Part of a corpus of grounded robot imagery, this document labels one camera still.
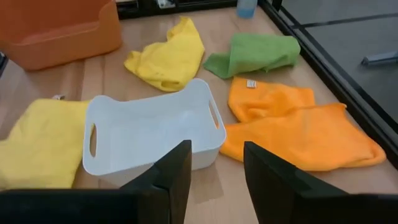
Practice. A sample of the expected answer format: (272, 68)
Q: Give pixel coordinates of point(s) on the green microfiber towel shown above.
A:
(255, 53)

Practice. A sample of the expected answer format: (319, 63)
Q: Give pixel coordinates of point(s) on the yellow microfiber towel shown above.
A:
(174, 59)
(40, 140)

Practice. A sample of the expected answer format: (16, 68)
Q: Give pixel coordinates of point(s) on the orange plastic basket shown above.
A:
(62, 46)

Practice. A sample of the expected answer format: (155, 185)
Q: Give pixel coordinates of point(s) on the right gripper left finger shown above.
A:
(93, 207)

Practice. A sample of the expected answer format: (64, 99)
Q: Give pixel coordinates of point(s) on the white plastic basket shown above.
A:
(140, 130)

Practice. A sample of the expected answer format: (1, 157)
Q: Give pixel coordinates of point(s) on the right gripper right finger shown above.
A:
(295, 199)

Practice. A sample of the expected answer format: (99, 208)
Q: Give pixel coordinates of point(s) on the blue spray bottle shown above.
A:
(246, 9)

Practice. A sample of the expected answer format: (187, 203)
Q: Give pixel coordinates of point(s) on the orange microfiber towel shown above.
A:
(304, 140)
(264, 99)

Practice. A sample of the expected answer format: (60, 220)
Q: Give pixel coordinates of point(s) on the gray metal chair leg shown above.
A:
(381, 58)

